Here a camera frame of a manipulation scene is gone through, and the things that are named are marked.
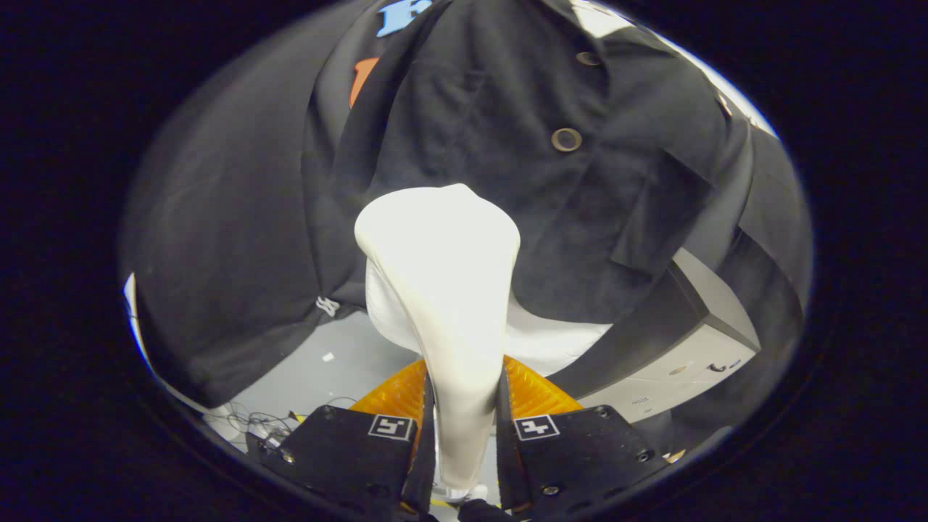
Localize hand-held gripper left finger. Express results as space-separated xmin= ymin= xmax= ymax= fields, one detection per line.
xmin=246 ymin=357 xmax=438 ymax=522

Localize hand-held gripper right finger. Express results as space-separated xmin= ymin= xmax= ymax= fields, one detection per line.
xmin=495 ymin=355 xmax=671 ymax=522

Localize white garment steamer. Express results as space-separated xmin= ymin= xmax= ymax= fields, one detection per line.
xmin=354 ymin=183 xmax=521 ymax=502

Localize black jacket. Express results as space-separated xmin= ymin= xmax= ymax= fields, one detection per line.
xmin=301 ymin=0 xmax=756 ymax=326

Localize beige cabinet with grey top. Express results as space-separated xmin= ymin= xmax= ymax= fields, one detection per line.
xmin=547 ymin=246 xmax=763 ymax=426

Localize black backdrop cloth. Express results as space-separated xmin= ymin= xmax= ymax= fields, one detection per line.
xmin=120 ymin=0 xmax=814 ymax=452

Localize thin black floor cables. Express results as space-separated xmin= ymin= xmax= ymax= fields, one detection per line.
xmin=205 ymin=401 xmax=307 ymax=455

